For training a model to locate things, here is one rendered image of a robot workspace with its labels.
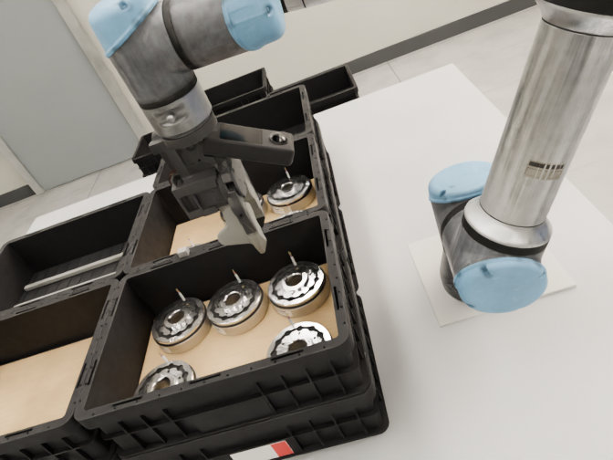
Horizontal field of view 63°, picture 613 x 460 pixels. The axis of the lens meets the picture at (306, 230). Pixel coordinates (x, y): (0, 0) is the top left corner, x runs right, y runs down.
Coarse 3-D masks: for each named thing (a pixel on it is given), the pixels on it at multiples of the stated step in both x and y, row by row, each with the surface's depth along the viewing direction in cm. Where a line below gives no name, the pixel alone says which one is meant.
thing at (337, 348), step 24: (312, 216) 85; (168, 264) 89; (336, 264) 73; (120, 288) 88; (336, 288) 71; (336, 312) 66; (96, 360) 75; (264, 360) 64; (288, 360) 63; (312, 360) 63; (192, 384) 65; (216, 384) 64; (240, 384) 65; (96, 408) 68; (120, 408) 66; (144, 408) 66
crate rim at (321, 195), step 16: (240, 160) 111; (320, 176) 94; (320, 192) 90; (144, 208) 109; (320, 208) 86; (144, 224) 104; (272, 224) 87; (128, 256) 96; (176, 256) 90; (128, 272) 91
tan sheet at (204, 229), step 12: (312, 180) 113; (312, 204) 106; (204, 216) 118; (216, 216) 116; (276, 216) 107; (180, 228) 117; (192, 228) 115; (204, 228) 113; (216, 228) 112; (180, 240) 113; (192, 240) 111; (204, 240) 110
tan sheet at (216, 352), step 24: (264, 288) 90; (312, 312) 82; (216, 336) 85; (240, 336) 83; (264, 336) 81; (336, 336) 76; (144, 360) 87; (168, 360) 85; (192, 360) 83; (216, 360) 81; (240, 360) 79
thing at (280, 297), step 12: (300, 264) 87; (312, 264) 86; (276, 276) 87; (312, 276) 84; (324, 276) 83; (276, 288) 84; (312, 288) 82; (276, 300) 82; (288, 300) 82; (300, 300) 80
